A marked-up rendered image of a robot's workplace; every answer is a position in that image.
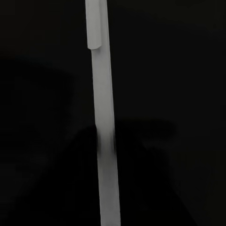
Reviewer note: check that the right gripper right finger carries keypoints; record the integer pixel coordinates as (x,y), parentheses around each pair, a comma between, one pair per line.
(164,208)

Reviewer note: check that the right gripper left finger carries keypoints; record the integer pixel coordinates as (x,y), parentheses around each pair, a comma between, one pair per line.
(60,197)

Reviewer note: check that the desk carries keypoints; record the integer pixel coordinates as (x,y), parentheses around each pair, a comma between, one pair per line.
(168,62)

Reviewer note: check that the pen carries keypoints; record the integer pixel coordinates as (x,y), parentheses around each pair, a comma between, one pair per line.
(99,43)

